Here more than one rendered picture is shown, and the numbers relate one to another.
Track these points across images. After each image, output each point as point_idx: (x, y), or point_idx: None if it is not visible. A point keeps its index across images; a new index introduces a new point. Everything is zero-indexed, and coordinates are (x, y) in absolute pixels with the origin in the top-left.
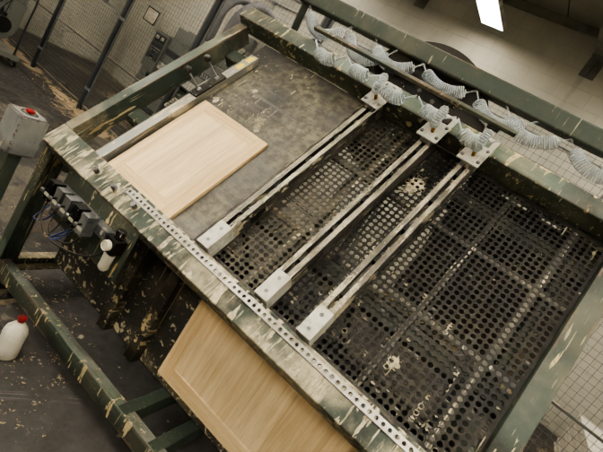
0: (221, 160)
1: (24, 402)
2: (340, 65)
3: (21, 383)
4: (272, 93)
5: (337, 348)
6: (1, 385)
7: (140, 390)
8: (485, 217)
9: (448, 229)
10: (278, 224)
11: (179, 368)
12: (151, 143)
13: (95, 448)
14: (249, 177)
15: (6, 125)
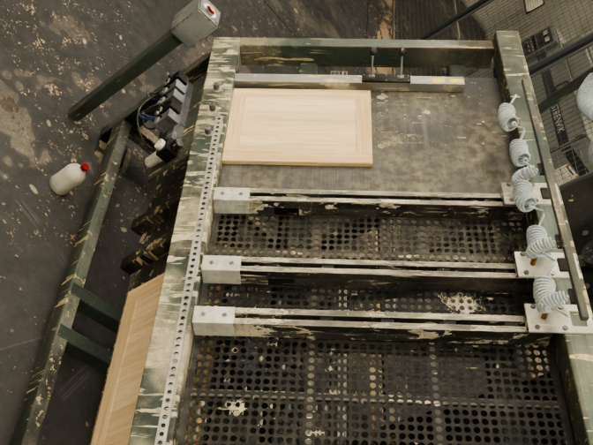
0: (316, 148)
1: (31, 225)
2: (529, 139)
3: (44, 214)
4: (439, 125)
5: (213, 356)
6: (31, 200)
7: (117, 308)
8: (499, 396)
9: (437, 365)
10: (295, 232)
11: (139, 300)
12: (282, 95)
13: (35, 300)
14: (323, 178)
15: (187, 10)
